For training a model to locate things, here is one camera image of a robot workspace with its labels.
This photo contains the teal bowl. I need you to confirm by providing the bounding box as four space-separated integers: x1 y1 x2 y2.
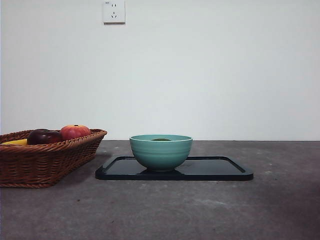
129 134 194 173

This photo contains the dark rectangular tray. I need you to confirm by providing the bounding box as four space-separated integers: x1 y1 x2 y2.
95 155 255 181

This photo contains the red yellow apple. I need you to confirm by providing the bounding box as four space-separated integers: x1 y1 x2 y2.
59 124 92 141

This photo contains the dark red apple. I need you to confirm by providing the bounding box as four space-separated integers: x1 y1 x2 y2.
26 128 63 145

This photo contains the brown wicker basket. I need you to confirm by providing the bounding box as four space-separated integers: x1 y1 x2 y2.
0 128 108 189

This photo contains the yellow banana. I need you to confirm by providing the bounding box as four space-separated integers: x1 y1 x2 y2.
1 138 28 146

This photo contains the white wall socket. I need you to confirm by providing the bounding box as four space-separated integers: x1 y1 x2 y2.
103 0 126 25

